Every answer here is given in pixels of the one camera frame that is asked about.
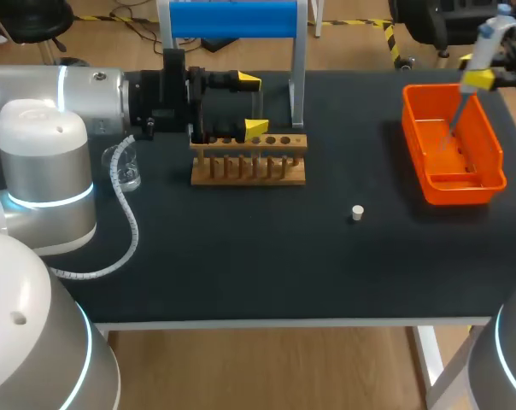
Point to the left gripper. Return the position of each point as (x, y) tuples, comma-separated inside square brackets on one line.
[(168, 98)]

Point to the grey pipette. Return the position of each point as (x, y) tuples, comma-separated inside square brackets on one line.
[(484, 47)]

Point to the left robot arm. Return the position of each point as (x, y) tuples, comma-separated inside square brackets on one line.
[(40, 145)]

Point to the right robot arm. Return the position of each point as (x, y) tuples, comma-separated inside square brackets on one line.
[(508, 354)]

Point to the wooden test tube rack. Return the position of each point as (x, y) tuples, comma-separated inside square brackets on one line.
[(249, 177)]

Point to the clear glass beaker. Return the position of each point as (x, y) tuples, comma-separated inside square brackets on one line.
[(130, 177)]

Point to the white stopper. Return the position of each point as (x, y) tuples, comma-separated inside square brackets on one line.
[(357, 212)]

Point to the black office chair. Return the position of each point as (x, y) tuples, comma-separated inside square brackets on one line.
[(433, 21), (36, 19)]

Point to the orange plastic bin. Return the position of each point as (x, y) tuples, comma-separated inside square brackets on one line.
[(454, 162)]

